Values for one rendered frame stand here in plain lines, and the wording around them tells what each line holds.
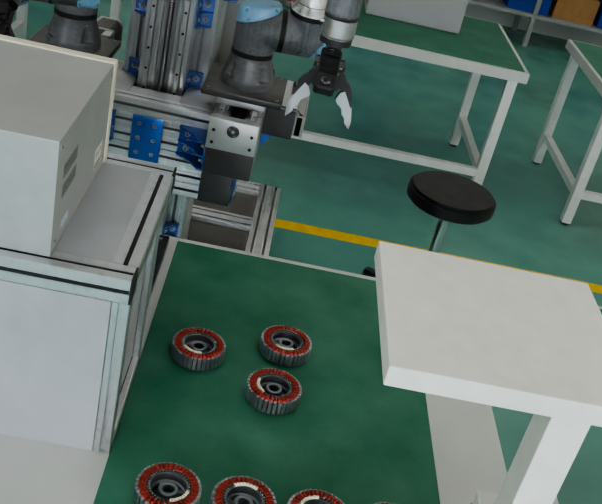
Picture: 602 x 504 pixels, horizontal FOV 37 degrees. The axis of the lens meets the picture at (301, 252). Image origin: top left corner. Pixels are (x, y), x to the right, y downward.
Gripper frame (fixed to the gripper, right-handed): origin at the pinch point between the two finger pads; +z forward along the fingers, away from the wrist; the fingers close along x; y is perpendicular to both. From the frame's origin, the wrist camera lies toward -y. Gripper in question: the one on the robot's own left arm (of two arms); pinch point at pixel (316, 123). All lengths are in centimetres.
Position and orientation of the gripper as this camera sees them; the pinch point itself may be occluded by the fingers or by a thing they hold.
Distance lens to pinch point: 206.7
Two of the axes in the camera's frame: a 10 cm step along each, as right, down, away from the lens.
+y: 0.6, -4.9, 8.7
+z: -2.1, 8.5, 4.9
